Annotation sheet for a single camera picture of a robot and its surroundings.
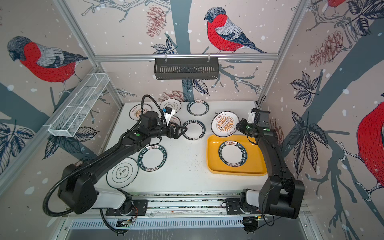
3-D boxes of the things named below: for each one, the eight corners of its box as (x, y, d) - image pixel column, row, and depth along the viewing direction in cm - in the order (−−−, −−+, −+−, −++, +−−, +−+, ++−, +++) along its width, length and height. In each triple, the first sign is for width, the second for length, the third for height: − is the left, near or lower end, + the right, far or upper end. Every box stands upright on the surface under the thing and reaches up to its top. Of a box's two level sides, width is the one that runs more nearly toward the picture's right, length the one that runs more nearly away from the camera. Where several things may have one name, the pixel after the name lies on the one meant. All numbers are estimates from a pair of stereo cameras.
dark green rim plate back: (186, 116, 116) (186, 114, 114) (187, 101, 127) (187, 99, 125) (209, 116, 116) (209, 114, 114) (208, 101, 127) (208, 99, 125)
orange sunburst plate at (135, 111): (125, 113, 118) (124, 111, 116) (143, 101, 126) (143, 100, 125) (134, 122, 112) (134, 120, 111) (153, 109, 121) (152, 107, 119)
